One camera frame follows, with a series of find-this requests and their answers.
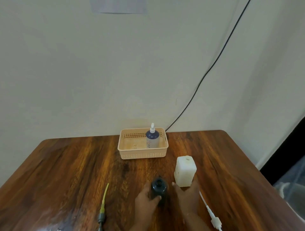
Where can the person's right hand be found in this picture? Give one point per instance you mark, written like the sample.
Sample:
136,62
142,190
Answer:
189,200

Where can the blue pump bottle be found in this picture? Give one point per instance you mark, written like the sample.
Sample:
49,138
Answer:
152,138

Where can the person's right thumb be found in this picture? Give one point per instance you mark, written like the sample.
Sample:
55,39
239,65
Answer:
175,186

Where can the white square plastic bottle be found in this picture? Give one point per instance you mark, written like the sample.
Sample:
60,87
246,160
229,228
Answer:
184,170

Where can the clear plastic bag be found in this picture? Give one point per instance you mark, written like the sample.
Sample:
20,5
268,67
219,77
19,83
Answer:
292,183

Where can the beige plastic basket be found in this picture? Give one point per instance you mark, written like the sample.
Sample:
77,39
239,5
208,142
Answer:
133,146

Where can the person's left thumb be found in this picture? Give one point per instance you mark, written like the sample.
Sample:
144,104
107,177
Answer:
157,199

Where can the white pump head with tube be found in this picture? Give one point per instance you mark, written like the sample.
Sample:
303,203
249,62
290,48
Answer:
212,215

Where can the dark round bottle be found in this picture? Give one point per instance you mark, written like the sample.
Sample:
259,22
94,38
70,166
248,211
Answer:
159,186

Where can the person's left hand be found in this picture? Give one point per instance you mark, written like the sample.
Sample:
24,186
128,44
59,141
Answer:
144,204

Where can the yellow tube grey pump head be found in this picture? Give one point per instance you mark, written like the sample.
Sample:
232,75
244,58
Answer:
104,203

